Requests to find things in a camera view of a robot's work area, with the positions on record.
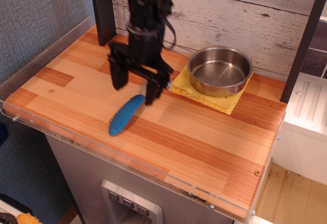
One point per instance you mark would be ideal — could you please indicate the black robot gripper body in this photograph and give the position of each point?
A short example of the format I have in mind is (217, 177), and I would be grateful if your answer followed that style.
(142, 54)

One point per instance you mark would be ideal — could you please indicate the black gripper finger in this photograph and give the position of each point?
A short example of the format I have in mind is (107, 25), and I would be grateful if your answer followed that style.
(119, 75)
(153, 90)

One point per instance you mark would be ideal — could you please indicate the blue handled metal spoon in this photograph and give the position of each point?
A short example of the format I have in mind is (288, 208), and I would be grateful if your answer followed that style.
(124, 115)

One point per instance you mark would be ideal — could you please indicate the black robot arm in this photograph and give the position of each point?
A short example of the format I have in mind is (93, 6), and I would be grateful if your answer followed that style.
(149, 15)

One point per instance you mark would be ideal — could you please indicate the yellow sponge cloth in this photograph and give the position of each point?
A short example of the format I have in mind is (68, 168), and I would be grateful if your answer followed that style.
(181, 85)

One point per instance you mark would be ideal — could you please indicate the stainless steel bowl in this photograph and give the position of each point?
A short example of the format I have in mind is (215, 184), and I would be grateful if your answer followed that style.
(219, 71)

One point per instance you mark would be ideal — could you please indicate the clear acrylic edge guard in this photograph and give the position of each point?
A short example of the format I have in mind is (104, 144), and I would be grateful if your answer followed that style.
(178, 143)

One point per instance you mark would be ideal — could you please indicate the grey toy fridge cabinet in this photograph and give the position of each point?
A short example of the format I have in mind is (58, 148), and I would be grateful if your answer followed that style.
(84, 173)

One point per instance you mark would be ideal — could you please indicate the silver dispenser panel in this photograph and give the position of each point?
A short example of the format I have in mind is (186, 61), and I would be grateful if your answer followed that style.
(125, 206)

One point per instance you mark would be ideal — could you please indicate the yellow black object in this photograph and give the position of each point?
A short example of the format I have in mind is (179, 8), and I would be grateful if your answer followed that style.
(25, 218)

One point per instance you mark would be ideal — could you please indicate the dark left frame post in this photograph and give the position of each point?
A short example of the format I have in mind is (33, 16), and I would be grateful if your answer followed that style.
(104, 17)

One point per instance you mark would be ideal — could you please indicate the dark frame post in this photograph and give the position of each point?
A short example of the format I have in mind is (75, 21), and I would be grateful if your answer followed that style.
(308, 34)
(104, 17)

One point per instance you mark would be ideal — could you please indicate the dark right frame post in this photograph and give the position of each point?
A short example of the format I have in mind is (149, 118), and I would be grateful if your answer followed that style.
(308, 34)

